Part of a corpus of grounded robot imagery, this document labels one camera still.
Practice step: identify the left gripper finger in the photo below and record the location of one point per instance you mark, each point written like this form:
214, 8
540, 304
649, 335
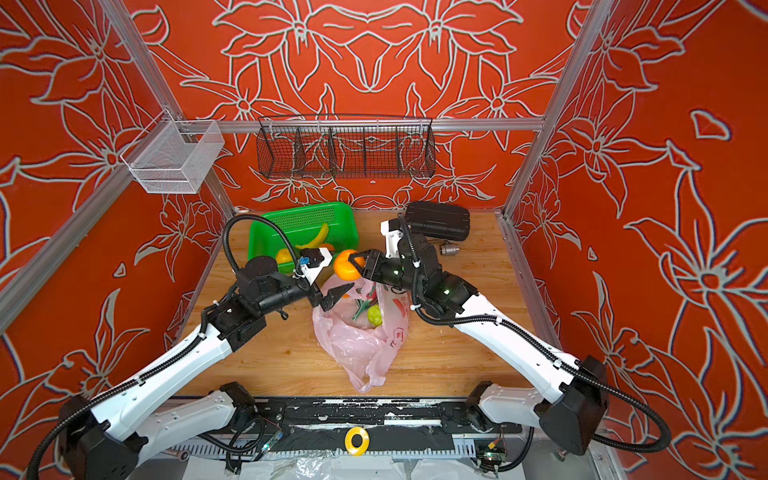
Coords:
337, 293
328, 302

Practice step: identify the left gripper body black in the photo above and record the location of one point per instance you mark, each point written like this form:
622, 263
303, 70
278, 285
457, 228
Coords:
291, 295

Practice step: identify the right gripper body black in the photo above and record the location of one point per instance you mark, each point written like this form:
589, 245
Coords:
392, 270

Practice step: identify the yellow apple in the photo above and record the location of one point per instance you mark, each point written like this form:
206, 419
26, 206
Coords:
284, 259

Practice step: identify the pink plastic bag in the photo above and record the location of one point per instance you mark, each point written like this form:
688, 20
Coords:
364, 352

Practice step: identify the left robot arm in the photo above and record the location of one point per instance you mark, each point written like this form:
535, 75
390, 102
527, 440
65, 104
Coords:
111, 434

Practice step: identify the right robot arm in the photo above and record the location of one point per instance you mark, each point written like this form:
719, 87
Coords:
571, 396

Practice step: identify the red dragon fruit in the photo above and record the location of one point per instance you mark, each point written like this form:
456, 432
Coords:
368, 300

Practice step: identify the yellow banana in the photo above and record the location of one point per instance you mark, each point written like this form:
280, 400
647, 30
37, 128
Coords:
318, 240

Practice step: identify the green pear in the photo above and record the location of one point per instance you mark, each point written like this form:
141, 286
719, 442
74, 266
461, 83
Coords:
375, 316

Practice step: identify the green plastic basket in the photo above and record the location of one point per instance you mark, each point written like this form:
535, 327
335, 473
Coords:
300, 225

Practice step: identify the metal drill chuck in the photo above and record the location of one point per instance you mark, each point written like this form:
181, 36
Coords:
449, 249

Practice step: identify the black tool case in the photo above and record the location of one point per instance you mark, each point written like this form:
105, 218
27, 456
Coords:
438, 220

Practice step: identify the yellow tape roll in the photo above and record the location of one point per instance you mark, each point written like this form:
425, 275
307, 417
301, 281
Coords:
357, 441

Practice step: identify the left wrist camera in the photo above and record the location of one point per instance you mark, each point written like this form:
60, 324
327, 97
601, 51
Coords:
312, 261

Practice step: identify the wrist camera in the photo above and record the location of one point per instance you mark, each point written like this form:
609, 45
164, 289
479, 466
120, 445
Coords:
392, 233
312, 261

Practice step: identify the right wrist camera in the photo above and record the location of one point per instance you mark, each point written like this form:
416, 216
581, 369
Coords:
392, 233

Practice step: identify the black wire wall basket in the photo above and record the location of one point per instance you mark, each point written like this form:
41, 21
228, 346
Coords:
346, 147

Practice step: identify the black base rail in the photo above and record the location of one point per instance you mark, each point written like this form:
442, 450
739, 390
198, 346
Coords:
451, 415

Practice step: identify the white mesh wall basket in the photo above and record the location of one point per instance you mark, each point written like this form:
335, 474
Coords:
167, 161

